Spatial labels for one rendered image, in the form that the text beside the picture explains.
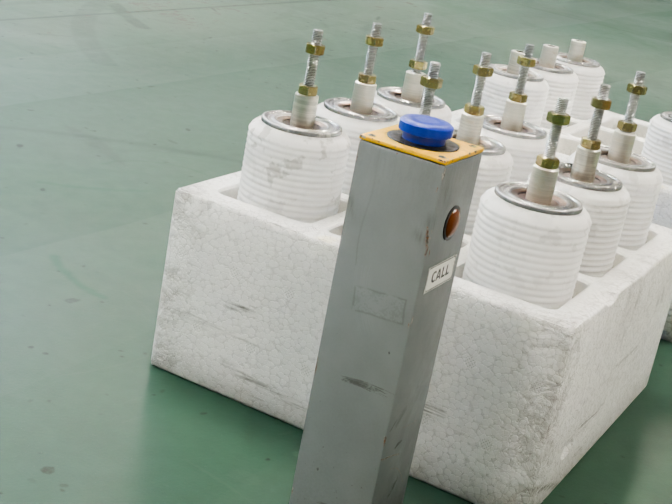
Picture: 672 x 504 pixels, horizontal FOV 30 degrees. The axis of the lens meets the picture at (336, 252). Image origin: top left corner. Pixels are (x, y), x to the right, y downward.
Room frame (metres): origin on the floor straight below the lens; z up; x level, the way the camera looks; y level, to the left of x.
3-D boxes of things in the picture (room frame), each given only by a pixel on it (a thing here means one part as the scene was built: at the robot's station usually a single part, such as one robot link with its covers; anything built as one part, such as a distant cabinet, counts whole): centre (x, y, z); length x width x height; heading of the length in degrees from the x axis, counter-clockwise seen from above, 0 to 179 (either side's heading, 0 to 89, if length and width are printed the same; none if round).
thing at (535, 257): (1.03, -0.16, 0.16); 0.10 x 0.10 x 0.18
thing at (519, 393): (1.19, -0.10, 0.09); 0.39 x 0.39 x 0.18; 65
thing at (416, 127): (0.89, -0.05, 0.32); 0.04 x 0.04 x 0.02
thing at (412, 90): (1.34, -0.05, 0.26); 0.02 x 0.02 x 0.03
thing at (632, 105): (1.24, -0.26, 0.30); 0.01 x 0.01 x 0.08
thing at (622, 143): (1.24, -0.26, 0.26); 0.02 x 0.02 x 0.03
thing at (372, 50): (1.24, 0.00, 0.30); 0.01 x 0.01 x 0.08
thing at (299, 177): (1.13, 0.05, 0.16); 0.10 x 0.10 x 0.18
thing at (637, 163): (1.24, -0.26, 0.25); 0.08 x 0.08 x 0.01
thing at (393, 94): (1.34, -0.05, 0.25); 0.08 x 0.08 x 0.01
